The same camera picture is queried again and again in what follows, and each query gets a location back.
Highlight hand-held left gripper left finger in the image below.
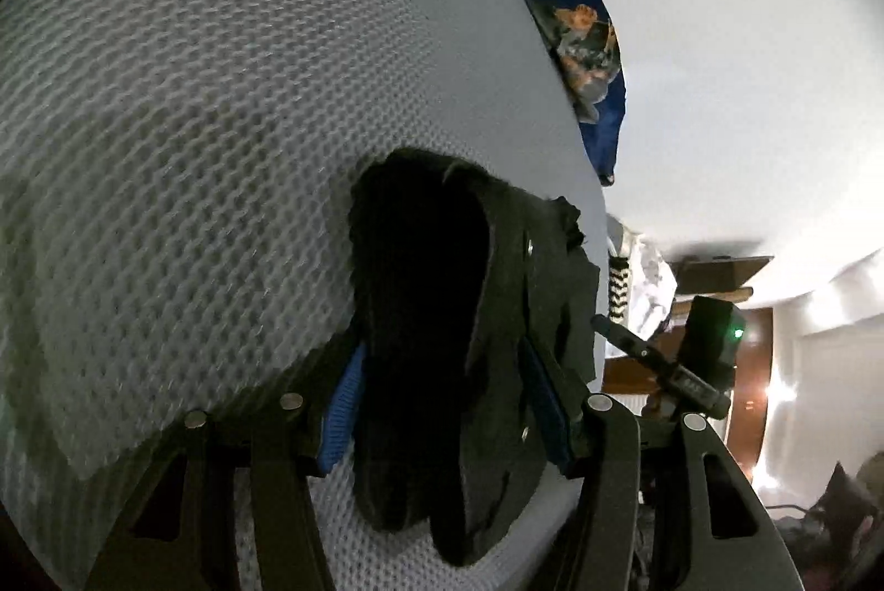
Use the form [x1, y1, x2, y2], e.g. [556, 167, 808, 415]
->
[84, 348, 369, 591]

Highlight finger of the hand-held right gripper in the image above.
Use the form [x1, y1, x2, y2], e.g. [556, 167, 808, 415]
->
[591, 315, 681, 385]

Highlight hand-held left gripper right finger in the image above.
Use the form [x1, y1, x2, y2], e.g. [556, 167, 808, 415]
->
[517, 340, 811, 591]

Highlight black pants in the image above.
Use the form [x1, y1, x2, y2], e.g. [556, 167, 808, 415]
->
[347, 147, 601, 568]

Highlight brown wooden door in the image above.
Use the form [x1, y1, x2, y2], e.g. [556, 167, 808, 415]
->
[601, 307, 776, 476]

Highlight black and white patterned cloth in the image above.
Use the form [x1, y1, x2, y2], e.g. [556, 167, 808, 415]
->
[606, 256, 634, 324]

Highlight wooden shelf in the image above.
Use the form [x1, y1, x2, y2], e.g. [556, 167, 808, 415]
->
[664, 255, 776, 299]

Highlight dark cloth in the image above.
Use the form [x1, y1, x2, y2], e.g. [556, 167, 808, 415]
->
[777, 451, 884, 591]

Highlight grey mesh bed sheet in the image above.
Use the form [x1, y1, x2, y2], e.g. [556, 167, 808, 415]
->
[0, 0, 609, 591]

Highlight blue floral blanket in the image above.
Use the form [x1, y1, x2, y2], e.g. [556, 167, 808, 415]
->
[445, 0, 628, 188]

